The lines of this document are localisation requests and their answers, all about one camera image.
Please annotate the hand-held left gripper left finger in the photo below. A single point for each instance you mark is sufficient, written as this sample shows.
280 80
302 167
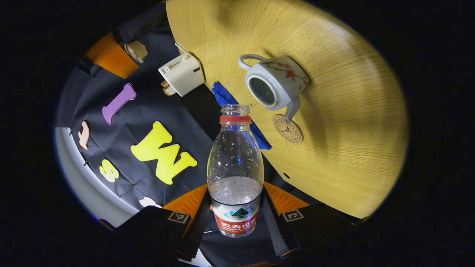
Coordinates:
196 230

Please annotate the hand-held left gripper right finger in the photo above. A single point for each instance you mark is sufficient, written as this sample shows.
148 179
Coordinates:
278 230

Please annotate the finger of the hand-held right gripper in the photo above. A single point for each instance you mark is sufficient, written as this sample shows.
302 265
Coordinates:
117 61
100 46

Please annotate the white teacup lid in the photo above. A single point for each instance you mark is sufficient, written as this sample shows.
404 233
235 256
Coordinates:
136 51

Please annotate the clear plastic water bottle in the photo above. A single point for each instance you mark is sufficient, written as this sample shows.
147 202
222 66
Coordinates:
235 167

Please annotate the round wooden coaster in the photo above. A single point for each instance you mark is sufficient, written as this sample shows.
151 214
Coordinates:
289 131

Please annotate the white floral teacup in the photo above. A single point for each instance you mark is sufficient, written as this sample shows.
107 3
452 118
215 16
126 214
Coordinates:
285 79

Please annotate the toast bread slice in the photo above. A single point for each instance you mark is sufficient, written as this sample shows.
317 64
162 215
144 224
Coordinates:
164 84
170 91

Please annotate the white toaster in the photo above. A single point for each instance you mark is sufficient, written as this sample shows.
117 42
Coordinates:
183 74

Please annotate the blue folded towel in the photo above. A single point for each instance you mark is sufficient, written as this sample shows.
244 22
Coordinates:
222 96

